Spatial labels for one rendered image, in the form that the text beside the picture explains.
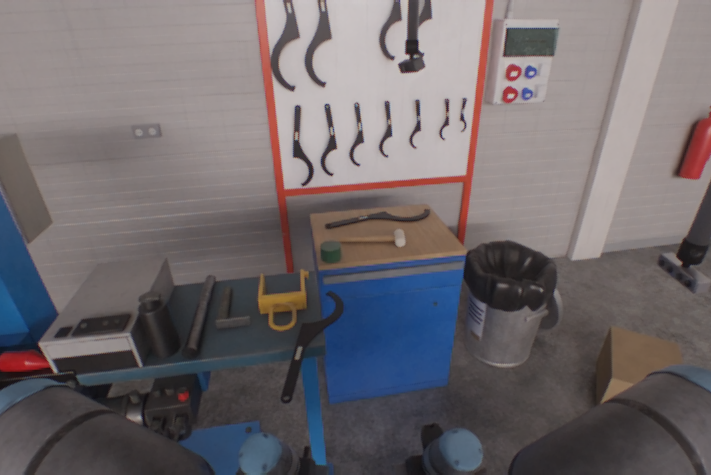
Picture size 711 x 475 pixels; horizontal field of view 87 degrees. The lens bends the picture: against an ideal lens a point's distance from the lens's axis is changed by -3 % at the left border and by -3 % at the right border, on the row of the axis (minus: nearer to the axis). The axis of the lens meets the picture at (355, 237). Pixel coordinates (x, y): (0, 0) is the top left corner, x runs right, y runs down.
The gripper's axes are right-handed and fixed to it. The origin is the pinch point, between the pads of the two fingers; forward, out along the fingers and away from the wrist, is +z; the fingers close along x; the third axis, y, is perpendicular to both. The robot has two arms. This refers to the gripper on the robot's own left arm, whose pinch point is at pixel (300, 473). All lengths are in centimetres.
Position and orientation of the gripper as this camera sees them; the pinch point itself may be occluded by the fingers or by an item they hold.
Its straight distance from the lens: 132.0
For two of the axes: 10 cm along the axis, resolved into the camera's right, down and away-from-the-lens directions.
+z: 1.8, 6.1, 7.7
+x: -9.8, 0.4, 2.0
